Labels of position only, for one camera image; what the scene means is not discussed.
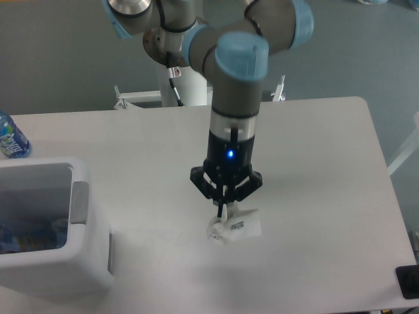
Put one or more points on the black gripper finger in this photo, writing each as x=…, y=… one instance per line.
x=210, y=184
x=239, y=192

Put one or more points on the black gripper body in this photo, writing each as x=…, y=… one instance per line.
x=228, y=162

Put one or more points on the blue labelled drink bottle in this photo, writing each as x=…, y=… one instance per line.
x=14, y=144

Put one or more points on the colourful snack wrapper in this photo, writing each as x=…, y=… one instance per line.
x=28, y=237

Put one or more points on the black device at table edge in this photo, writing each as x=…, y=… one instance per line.
x=407, y=277

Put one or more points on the white trash can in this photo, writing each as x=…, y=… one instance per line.
x=56, y=191

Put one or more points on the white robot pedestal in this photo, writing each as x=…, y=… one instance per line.
x=183, y=88

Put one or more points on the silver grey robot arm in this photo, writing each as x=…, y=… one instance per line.
x=290, y=20

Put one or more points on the white frame leg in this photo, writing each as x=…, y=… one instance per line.
x=405, y=150

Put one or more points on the white plastic wrapper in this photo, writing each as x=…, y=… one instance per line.
x=234, y=224

